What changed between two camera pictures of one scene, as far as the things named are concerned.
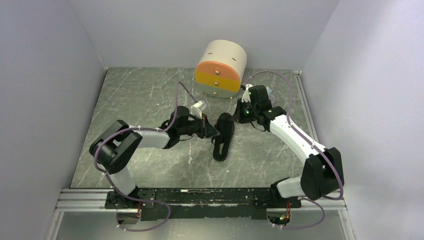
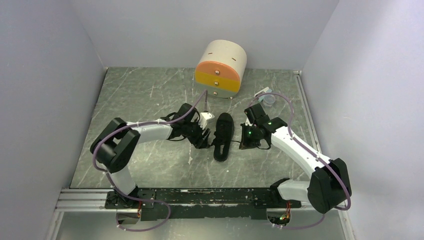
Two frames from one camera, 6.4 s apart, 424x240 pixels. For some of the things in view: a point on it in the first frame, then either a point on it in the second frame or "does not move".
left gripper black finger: (211, 131) -> (204, 142)
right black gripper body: (247, 112) -> (250, 130)
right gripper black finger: (239, 109) -> (248, 141)
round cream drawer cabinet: (220, 72) does not move
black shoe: (225, 125) does not move
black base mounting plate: (159, 204) does not move
